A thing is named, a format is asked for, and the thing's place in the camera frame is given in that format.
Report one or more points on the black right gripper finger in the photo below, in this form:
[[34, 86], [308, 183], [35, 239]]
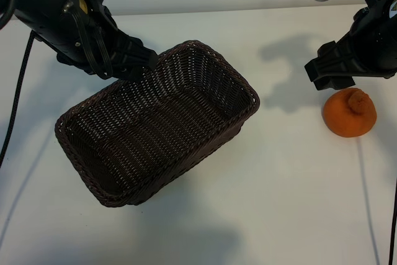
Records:
[[332, 61], [336, 81]]

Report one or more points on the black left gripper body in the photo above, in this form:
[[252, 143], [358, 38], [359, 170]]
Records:
[[56, 13]]

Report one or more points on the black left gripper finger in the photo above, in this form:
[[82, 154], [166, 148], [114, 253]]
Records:
[[136, 54], [128, 74]]

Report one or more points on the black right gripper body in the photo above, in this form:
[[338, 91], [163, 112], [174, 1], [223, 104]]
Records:
[[378, 44]]

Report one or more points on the orange with knobbed top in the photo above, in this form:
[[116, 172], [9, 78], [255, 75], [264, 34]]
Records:
[[344, 119]]

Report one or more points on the brown wicker basket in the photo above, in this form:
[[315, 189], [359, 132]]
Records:
[[161, 128]]

